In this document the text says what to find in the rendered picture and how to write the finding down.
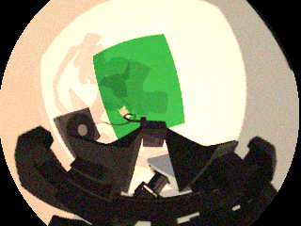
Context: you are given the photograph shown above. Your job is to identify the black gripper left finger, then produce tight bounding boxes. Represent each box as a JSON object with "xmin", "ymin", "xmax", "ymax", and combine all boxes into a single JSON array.
[{"xmin": 68, "ymin": 127, "xmax": 143, "ymax": 193}]

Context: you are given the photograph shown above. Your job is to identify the dark brown cooling fan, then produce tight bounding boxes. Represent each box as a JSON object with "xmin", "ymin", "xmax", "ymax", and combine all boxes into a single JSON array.
[{"xmin": 54, "ymin": 107, "xmax": 101, "ymax": 159}]

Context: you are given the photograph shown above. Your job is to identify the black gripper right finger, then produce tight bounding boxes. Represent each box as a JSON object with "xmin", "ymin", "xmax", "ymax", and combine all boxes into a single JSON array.
[{"xmin": 166, "ymin": 127, "xmax": 238, "ymax": 192}]

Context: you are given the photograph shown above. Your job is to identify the black cable with plug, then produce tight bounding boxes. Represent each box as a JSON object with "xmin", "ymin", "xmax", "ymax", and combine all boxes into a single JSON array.
[{"xmin": 123, "ymin": 113, "xmax": 168, "ymax": 148}]

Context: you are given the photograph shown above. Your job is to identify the green flat board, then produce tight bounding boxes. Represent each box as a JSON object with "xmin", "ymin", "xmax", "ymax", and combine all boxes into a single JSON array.
[{"xmin": 93, "ymin": 34, "xmax": 185, "ymax": 139}]

